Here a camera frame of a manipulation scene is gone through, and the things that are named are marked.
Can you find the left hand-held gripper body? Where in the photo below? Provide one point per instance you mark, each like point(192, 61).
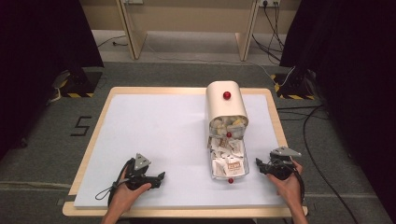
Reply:
point(139, 174)

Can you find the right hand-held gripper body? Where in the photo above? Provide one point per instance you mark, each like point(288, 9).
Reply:
point(281, 166)

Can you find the cream cabinet with red knob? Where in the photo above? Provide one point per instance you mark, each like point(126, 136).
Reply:
point(224, 102)

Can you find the person's right hand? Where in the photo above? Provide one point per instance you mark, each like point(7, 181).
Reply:
point(289, 186)

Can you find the person's left hand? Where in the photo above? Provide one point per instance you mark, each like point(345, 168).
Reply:
point(124, 196)

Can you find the pile of white sachets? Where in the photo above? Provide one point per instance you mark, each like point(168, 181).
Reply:
point(229, 158)

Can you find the white table mat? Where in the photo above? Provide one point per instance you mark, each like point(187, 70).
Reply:
point(162, 140)

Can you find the pile of yellowish wrapped packets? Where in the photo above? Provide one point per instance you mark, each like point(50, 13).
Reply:
point(229, 125)

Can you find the stand base with striped tape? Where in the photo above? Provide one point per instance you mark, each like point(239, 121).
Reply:
point(79, 84)
point(292, 88)

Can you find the dark curtain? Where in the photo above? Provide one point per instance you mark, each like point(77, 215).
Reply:
point(351, 77)
point(37, 62)

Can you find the light wooden desk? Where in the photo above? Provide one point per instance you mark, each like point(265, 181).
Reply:
point(186, 21)

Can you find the white wall socket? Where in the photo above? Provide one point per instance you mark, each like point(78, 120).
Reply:
point(269, 2)
point(133, 1)

